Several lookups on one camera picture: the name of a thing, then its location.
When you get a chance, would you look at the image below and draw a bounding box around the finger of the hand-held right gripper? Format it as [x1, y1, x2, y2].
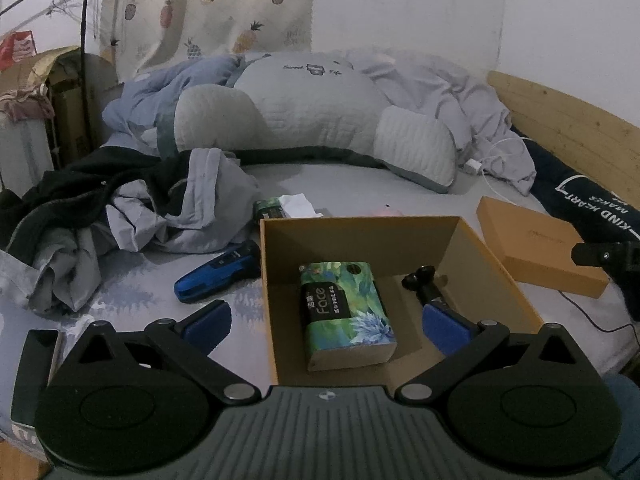
[571, 241, 640, 273]

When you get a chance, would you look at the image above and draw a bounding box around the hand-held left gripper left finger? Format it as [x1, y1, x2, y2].
[47, 300, 261, 406]

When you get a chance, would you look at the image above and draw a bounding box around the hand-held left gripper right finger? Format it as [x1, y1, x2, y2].
[395, 304, 601, 405]

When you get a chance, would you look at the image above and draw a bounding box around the blue electric shaver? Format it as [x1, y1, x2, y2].
[174, 240, 262, 305]

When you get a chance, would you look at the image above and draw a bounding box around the brown cardboard box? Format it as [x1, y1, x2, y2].
[259, 216, 545, 386]

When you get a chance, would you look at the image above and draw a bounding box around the navy printed pillow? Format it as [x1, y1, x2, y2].
[510, 125, 640, 261]

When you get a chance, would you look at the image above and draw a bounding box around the orange cardboard box lid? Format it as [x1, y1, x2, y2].
[475, 196, 611, 300]

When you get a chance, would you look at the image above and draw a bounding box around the green floral tissue pack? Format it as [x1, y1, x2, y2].
[298, 261, 398, 372]

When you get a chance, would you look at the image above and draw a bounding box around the opened green tissue pack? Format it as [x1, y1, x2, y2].
[252, 194, 324, 226]

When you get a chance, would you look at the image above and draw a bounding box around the wooden headboard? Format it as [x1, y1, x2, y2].
[487, 71, 640, 211]

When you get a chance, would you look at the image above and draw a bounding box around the grey crumpled garment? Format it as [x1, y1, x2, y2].
[0, 220, 108, 313]

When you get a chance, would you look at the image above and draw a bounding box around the person's blue jeans leg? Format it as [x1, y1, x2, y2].
[602, 372, 640, 480]

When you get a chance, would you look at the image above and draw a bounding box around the black smartphone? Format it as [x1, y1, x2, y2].
[10, 329, 63, 426]

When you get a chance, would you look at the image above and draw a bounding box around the black jacket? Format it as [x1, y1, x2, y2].
[0, 152, 176, 256]

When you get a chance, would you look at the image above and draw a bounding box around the blue-grey duvet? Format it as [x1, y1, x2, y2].
[102, 49, 537, 196]

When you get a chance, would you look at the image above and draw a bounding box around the large grey backrest pillow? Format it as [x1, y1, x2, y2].
[174, 51, 458, 195]

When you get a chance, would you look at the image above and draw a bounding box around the white cabinet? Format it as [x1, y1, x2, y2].
[0, 119, 55, 188]

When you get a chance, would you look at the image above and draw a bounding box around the brown cardboard carton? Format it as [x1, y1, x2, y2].
[0, 46, 103, 167]

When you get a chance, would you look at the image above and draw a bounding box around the pink cloth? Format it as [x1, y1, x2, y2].
[0, 87, 56, 123]

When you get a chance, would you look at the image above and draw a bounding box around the black metal clothes rack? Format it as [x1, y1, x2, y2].
[0, 0, 108, 157]

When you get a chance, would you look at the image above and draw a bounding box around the pineapple print curtain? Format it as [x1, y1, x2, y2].
[97, 0, 319, 78]

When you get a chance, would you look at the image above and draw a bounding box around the red bag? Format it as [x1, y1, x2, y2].
[0, 30, 39, 73]

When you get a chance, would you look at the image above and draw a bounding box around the small black camera mount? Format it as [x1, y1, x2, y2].
[401, 266, 451, 311]

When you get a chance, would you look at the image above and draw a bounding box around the black cable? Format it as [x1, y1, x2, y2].
[557, 289, 640, 334]

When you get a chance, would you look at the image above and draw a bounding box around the white charger with cable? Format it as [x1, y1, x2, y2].
[464, 137, 526, 202]

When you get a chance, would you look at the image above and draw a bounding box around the wire clothes hanger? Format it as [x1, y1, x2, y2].
[46, 0, 85, 27]

